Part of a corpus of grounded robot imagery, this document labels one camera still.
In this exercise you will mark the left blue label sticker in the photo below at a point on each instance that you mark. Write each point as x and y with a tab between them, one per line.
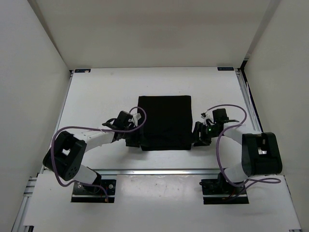
82	70

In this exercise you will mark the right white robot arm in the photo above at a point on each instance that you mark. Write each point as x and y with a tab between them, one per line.
260	153

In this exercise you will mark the black skirt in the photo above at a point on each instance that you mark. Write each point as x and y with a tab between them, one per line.
169	123

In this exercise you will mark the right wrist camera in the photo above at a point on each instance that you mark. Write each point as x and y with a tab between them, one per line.
207	119

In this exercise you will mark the right blue label sticker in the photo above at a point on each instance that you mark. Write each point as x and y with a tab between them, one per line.
225	68

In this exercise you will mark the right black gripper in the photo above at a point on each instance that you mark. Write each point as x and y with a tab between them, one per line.
202	140

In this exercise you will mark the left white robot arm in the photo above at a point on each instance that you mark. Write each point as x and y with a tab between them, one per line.
64	158

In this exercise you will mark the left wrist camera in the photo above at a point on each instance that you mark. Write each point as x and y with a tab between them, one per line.
135	118

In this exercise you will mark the blue label sticker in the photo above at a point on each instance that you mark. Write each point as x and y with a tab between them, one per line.
82	70
225	68

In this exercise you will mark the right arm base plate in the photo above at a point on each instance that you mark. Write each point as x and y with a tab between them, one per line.
219	192

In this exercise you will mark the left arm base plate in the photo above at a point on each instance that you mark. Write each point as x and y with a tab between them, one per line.
86	194

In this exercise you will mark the front aluminium rail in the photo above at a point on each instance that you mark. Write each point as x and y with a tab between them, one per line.
157	171

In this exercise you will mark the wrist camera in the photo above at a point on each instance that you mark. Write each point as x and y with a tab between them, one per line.
135	118
207	119

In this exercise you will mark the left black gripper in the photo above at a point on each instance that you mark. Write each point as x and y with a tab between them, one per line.
135	141

